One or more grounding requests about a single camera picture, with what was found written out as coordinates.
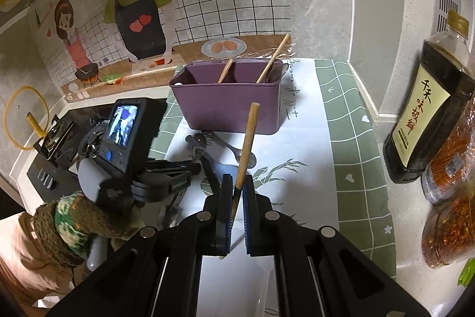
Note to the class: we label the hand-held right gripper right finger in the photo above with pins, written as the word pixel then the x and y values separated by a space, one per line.
pixel 250 216

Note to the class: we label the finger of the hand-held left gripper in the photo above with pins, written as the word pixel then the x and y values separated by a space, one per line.
pixel 174 187
pixel 174 166

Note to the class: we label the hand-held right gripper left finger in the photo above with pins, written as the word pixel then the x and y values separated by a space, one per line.
pixel 225 216

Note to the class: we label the metal spoon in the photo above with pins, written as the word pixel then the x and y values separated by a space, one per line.
pixel 170 213

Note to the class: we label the black spoon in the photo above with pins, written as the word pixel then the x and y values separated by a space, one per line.
pixel 196 141

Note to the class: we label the black spatula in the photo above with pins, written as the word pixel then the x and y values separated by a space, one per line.
pixel 211 176

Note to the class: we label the blue grey spoon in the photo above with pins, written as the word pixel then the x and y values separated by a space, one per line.
pixel 227 169

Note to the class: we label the wooden chopstick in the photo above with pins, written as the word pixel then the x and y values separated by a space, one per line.
pixel 272 57
pixel 246 142

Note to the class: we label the purple utensil box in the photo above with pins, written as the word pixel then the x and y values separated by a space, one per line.
pixel 226 105

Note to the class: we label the wooden spoon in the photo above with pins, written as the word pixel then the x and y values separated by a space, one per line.
pixel 225 70

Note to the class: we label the person's left forearm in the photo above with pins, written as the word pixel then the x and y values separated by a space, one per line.
pixel 22 257

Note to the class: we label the person's left hand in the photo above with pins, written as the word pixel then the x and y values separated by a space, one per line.
pixel 74 224

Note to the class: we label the black gas stove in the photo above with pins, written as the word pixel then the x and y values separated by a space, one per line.
pixel 63 138

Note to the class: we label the green checked printed tablecloth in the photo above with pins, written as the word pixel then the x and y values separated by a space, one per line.
pixel 315 161

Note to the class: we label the yellow lidded chili jar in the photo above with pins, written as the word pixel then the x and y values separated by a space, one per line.
pixel 449 235

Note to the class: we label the dark soy sauce bottle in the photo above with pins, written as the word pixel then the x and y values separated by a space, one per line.
pixel 426 116

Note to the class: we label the orange capped chili bottle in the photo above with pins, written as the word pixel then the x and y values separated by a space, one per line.
pixel 452 168

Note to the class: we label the green plastic bag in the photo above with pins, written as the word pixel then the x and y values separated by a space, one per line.
pixel 468 274

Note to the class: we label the cartoon wall poster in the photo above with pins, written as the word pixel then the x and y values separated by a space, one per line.
pixel 207 5

